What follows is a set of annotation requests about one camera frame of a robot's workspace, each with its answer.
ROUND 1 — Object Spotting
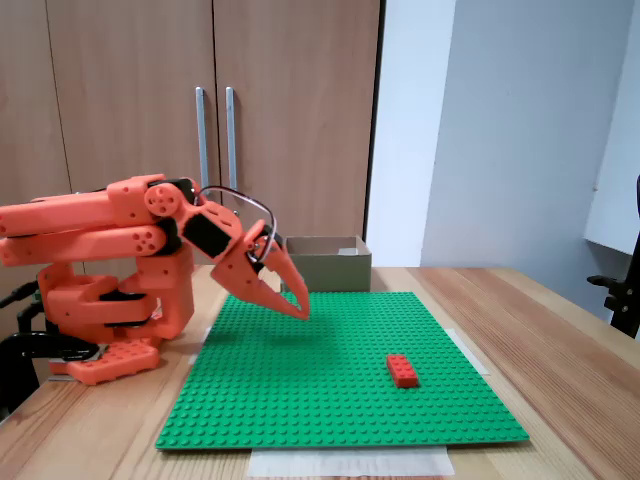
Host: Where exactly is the brown cardboard box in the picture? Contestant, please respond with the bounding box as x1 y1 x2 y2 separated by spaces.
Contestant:
279 234 374 294

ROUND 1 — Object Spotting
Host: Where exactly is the green lego baseplate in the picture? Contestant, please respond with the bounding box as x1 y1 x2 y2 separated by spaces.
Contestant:
154 291 530 451

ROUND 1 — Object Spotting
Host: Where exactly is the red lego block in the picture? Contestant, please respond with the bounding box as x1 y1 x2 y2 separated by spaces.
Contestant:
386 353 420 390

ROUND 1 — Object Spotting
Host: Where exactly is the wide masking tape strip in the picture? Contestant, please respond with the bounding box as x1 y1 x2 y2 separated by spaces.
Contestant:
248 446 456 479

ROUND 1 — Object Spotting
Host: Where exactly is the black table clamp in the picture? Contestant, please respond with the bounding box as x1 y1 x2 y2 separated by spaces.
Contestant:
0 330 101 419

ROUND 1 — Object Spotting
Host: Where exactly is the wooden cupboard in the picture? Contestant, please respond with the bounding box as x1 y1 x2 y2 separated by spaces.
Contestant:
0 0 386 269

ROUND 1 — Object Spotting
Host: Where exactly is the black stand clamp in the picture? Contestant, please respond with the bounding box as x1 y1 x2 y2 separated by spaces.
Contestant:
587 174 640 341

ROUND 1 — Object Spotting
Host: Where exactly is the white panel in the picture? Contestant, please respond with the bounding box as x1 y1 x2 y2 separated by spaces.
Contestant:
583 0 640 257

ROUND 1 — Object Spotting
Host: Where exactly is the metal cupboard door handle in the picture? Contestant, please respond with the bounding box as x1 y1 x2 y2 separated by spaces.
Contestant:
224 87 239 189
194 87 211 189

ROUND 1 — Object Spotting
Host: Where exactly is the black power cable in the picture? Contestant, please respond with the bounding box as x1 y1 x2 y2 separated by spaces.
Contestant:
0 282 41 309

